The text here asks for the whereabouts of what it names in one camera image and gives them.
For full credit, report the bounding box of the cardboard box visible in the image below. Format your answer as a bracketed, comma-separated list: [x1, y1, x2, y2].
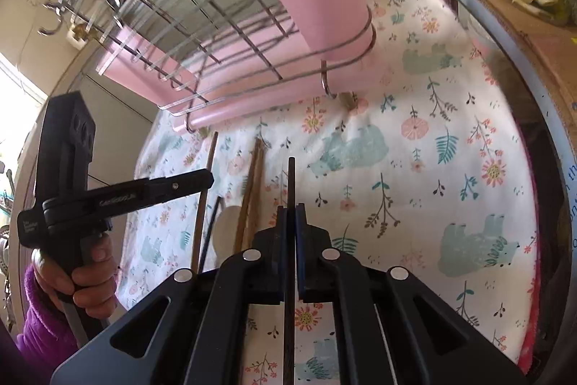
[443, 0, 577, 152]

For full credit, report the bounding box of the white plastic spoon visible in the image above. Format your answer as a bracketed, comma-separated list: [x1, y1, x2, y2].
[211, 205, 242, 266]

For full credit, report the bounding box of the wooden chopstick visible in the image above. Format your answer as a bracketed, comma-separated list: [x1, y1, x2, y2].
[234, 139, 260, 253]
[243, 139, 264, 249]
[191, 132, 218, 275]

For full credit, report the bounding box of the purple sleeve forearm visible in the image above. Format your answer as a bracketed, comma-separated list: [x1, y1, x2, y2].
[16, 266, 78, 384]

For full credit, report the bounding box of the metal wire utensil rack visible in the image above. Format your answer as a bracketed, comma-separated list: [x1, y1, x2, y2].
[36, 0, 378, 133]

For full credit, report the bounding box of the person's left hand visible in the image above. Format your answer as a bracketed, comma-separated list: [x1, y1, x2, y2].
[31, 235, 117, 320]

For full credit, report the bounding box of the dark black chopstick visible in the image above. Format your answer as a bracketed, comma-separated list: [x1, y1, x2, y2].
[283, 156, 295, 385]

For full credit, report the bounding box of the left pink plastic cup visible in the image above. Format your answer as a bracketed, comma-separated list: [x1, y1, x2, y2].
[97, 26, 197, 110]

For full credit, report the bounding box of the pink plastic drip tray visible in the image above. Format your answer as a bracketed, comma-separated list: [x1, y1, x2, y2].
[170, 26, 387, 134]

